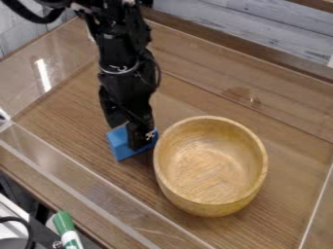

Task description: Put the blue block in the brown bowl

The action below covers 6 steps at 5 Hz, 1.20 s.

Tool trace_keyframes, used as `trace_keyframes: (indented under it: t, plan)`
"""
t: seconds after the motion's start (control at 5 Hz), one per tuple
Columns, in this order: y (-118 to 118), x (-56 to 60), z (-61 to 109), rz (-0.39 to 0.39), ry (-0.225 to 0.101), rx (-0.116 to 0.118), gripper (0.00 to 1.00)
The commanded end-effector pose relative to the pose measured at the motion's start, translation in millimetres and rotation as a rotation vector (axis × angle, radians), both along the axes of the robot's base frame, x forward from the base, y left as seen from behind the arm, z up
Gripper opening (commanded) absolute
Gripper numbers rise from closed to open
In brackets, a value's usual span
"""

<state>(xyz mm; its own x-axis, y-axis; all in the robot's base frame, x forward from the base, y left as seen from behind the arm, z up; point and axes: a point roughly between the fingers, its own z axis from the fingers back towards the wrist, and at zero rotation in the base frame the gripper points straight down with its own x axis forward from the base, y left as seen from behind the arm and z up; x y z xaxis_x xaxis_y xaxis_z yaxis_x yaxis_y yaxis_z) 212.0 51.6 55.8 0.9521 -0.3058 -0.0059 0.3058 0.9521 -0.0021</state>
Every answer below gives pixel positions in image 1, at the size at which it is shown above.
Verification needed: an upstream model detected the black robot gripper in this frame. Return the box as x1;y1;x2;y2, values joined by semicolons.
96;61;163;152

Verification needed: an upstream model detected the black cable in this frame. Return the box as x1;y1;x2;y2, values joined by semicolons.
0;216;36;249

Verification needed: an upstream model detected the green and white marker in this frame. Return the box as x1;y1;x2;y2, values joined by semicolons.
52;211;84;249

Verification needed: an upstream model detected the brown wooden bowl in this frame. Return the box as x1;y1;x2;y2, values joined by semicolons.
154;116;269;217

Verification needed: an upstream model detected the blue foam block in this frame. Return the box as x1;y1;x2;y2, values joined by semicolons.
106;126;159;161

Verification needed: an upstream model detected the clear acrylic tray wall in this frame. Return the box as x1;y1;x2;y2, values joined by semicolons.
0;121;213;249

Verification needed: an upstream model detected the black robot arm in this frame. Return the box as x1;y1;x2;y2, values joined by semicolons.
1;0;162;151

